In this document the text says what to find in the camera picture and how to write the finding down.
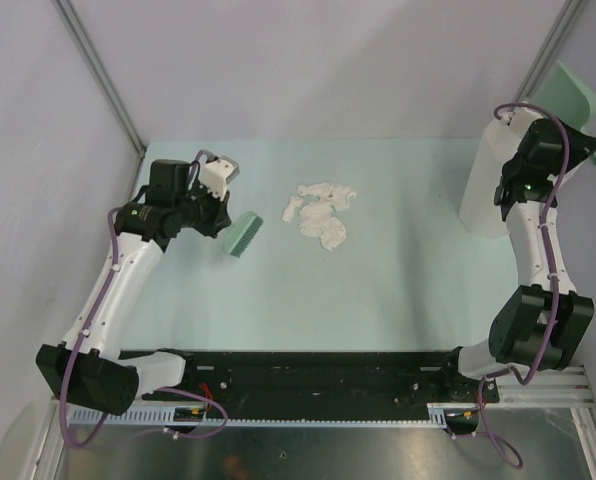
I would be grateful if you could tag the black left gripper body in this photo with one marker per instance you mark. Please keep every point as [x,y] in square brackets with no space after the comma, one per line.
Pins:
[203,210]

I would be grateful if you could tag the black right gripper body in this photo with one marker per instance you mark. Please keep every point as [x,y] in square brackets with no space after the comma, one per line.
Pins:
[577,151]

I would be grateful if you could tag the green hand brush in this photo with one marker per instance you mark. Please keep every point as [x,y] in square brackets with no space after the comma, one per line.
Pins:
[241,233]

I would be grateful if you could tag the green plastic dustpan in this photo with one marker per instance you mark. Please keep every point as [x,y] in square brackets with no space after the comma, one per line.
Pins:
[566,95]

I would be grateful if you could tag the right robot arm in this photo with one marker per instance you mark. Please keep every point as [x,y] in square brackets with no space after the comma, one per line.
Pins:
[511,191]

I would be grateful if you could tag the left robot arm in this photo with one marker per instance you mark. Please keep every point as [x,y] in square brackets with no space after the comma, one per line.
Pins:
[86,368]

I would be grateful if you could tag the white octagonal waste bin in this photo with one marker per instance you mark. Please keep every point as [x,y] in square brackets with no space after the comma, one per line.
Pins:
[497,145]

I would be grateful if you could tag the white paper scrap middle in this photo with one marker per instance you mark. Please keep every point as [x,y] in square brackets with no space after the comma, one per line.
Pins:
[316,219]

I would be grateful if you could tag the white paper scrap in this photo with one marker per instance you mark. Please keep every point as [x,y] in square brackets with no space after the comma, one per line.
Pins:
[337,195]
[316,219]

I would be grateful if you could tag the white paper scrap top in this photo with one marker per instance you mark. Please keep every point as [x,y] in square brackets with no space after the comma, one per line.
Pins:
[337,195]

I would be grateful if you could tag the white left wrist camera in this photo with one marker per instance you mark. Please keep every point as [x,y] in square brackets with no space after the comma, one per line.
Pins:
[216,174]

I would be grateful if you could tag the aluminium frame post right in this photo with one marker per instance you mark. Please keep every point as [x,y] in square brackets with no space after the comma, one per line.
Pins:
[549,51]

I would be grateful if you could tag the aluminium frame post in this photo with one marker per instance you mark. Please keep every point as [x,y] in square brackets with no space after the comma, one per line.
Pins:
[90,55]
[549,51]

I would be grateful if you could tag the aluminium frame post left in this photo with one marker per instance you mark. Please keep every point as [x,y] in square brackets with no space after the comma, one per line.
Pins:
[90,55]

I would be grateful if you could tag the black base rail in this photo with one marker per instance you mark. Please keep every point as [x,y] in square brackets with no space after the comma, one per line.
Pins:
[418,377]

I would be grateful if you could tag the aluminium extrusion rail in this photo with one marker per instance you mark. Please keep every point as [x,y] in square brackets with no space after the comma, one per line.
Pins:
[569,388]

